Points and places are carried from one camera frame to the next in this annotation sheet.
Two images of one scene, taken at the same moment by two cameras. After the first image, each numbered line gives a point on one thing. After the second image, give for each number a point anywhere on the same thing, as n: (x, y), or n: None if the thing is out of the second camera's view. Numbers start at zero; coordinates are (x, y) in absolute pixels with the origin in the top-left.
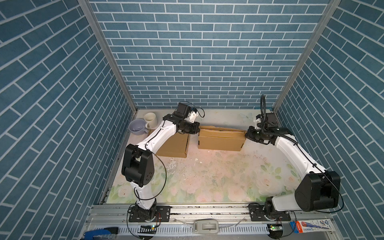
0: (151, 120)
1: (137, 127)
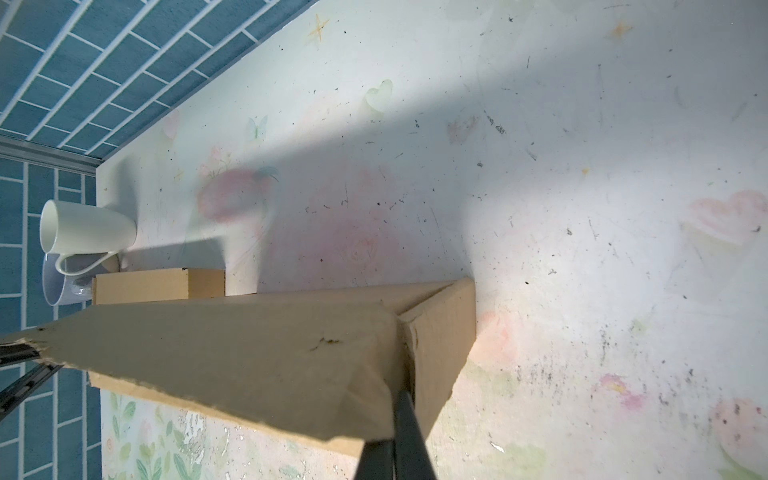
0: (84, 237)
1: (60, 288)
